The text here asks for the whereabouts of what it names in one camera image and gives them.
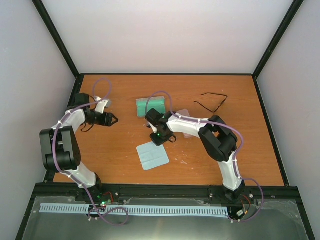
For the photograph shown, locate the blue cleaning cloth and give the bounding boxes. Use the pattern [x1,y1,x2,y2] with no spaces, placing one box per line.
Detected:
[136,142,170,171]

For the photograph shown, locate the pink glasses case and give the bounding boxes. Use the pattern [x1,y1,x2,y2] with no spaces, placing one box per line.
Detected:
[176,109,193,139]

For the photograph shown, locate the grey glasses case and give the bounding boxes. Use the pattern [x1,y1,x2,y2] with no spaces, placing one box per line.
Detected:
[135,96,166,118]

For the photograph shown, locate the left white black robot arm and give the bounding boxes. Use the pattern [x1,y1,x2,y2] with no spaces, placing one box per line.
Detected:
[39,93,119,202]

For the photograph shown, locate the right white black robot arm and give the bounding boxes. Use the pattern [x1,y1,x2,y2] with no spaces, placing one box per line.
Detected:
[145,108,245,202]

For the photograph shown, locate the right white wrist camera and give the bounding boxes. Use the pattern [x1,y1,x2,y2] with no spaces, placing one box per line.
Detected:
[147,121,158,133]

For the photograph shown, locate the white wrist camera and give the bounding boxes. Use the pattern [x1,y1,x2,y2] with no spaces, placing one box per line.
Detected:
[147,121,158,133]
[93,96,112,114]

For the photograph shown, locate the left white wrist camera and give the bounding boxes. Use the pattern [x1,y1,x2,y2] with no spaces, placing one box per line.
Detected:
[93,96,112,114]

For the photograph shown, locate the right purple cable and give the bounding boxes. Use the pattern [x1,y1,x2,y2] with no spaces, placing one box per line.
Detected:
[145,90,265,224]

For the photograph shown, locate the purple cable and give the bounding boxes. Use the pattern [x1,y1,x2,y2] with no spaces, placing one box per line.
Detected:
[51,77,130,226]
[145,90,265,224]

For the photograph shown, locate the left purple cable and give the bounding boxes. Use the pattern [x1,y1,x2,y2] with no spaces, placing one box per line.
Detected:
[51,77,130,226]

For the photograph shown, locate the black frame glasses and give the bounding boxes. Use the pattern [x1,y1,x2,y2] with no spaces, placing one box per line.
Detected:
[194,92,228,114]

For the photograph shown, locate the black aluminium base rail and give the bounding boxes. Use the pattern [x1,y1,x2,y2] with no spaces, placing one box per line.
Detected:
[31,182,301,205]

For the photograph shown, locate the blue slotted cable duct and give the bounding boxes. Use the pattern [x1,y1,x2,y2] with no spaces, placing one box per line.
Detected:
[39,203,229,218]

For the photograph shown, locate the black cage frame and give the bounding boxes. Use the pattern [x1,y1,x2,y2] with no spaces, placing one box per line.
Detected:
[16,0,304,240]

